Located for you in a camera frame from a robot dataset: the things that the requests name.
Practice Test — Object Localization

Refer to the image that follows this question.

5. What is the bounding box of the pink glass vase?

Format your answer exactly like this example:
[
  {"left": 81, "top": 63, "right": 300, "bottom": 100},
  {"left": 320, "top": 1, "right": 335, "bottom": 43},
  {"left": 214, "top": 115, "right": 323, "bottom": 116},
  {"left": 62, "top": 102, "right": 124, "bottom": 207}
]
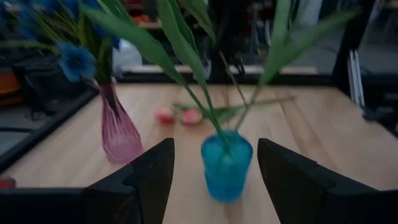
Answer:
[{"left": 99, "top": 79, "right": 144, "bottom": 165}]

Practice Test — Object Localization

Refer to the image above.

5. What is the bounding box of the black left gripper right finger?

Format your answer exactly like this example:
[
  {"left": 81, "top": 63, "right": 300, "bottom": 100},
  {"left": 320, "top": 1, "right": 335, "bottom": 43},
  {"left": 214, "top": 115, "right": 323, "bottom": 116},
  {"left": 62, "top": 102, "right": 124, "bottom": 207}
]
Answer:
[{"left": 257, "top": 138, "right": 398, "bottom": 224}]

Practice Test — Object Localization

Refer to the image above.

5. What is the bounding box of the teal blue glass vase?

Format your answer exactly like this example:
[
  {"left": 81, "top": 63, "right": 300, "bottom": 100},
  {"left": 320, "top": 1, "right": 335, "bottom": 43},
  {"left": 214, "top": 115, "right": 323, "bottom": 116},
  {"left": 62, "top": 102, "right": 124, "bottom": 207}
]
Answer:
[{"left": 201, "top": 129, "right": 254, "bottom": 203}]

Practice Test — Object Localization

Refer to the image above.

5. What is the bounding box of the pink artificial tulip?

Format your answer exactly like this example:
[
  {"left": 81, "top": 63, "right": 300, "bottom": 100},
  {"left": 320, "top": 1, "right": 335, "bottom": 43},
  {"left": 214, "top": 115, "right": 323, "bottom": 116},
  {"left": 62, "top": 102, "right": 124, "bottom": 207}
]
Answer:
[
  {"left": 181, "top": 95, "right": 295, "bottom": 127},
  {"left": 154, "top": 107, "right": 218, "bottom": 124}
]

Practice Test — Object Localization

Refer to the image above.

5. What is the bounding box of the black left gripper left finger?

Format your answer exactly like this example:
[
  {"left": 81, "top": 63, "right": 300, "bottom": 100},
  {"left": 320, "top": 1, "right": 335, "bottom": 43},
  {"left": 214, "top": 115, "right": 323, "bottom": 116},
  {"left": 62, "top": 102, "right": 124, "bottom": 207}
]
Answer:
[{"left": 83, "top": 138, "right": 175, "bottom": 224}]

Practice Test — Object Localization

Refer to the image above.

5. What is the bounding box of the blue artificial flower spray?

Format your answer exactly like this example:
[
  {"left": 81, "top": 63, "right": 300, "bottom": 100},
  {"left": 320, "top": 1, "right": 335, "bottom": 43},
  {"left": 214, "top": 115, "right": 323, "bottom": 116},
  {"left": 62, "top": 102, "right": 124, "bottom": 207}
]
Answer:
[{"left": 0, "top": 0, "right": 122, "bottom": 85}]

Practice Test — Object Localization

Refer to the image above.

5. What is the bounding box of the red glass vase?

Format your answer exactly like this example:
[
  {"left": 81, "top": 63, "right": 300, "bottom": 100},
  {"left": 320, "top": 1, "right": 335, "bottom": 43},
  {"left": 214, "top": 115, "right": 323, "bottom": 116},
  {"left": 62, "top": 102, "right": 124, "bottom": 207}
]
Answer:
[{"left": 0, "top": 177, "right": 16, "bottom": 190}]

